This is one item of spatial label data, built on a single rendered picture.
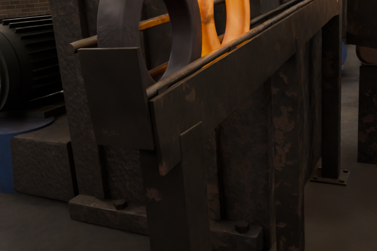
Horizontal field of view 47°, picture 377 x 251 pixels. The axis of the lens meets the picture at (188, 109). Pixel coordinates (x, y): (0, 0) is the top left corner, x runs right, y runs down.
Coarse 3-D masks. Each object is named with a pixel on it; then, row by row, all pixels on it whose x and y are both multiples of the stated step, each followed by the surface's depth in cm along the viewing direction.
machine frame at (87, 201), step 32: (64, 0) 133; (96, 0) 126; (160, 0) 117; (256, 0) 106; (288, 0) 127; (64, 32) 136; (96, 32) 129; (160, 32) 119; (224, 32) 112; (320, 32) 173; (64, 64) 140; (160, 64) 122; (320, 64) 176; (64, 96) 144; (256, 96) 112; (320, 96) 180; (224, 128) 119; (256, 128) 115; (320, 128) 183; (96, 160) 140; (128, 160) 138; (224, 160) 122; (256, 160) 117; (96, 192) 144; (128, 192) 142; (224, 192) 125; (256, 192) 120; (96, 224) 144; (128, 224) 137; (224, 224) 125; (256, 224) 123
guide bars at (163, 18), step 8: (216, 0) 77; (224, 0) 81; (296, 0) 121; (224, 8) 83; (280, 8) 107; (160, 16) 61; (168, 16) 62; (264, 16) 96; (144, 24) 57; (152, 24) 59; (160, 24) 61; (80, 40) 47; (88, 40) 47; (96, 40) 48; (72, 48) 45; (80, 48) 46; (152, 72) 56; (160, 72) 57
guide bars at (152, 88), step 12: (312, 0) 111; (288, 12) 90; (264, 24) 76; (240, 36) 67; (252, 36) 71; (228, 48) 62; (204, 60) 55; (180, 72) 49; (192, 72) 52; (156, 84) 45; (168, 84) 47
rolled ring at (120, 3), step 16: (112, 0) 43; (128, 0) 43; (176, 0) 54; (192, 0) 55; (112, 16) 43; (128, 16) 43; (176, 16) 56; (192, 16) 56; (112, 32) 43; (128, 32) 43; (176, 32) 57; (192, 32) 56; (176, 48) 57; (192, 48) 56; (144, 64) 46; (176, 64) 56
